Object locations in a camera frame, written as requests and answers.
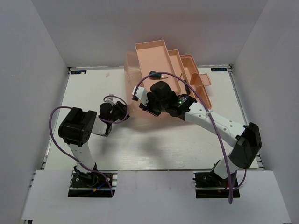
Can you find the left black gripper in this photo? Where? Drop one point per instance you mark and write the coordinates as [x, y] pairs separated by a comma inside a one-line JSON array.
[[122, 107]]

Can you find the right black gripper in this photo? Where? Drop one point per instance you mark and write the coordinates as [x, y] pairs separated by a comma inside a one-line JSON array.
[[147, 108]]

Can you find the stubby green screwdriver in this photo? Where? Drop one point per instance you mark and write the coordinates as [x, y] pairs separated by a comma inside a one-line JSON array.
[[157, 76]]

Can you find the pink plastic tool box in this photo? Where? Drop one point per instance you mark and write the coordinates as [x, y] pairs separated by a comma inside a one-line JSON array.
[[154, 56]]

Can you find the green black screwdriver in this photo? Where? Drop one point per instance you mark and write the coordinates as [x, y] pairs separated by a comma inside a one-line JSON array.
[[187, 89]]

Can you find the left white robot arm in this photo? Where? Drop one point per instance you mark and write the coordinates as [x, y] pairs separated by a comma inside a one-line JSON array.
[[78, 126]]

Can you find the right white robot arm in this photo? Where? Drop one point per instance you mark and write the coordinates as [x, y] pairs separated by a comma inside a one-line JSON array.
[[245, 140]]

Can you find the left blue label sticker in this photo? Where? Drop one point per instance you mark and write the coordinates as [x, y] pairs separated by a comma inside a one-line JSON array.
[[78, 72]]

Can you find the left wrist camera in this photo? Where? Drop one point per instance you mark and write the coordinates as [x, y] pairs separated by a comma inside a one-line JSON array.
[[109, 99]]

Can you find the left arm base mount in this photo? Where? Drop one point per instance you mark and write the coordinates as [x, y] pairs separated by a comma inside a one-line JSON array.
[[90, 185]]

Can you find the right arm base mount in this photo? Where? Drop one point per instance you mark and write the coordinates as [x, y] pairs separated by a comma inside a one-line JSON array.
[[208, 186]]

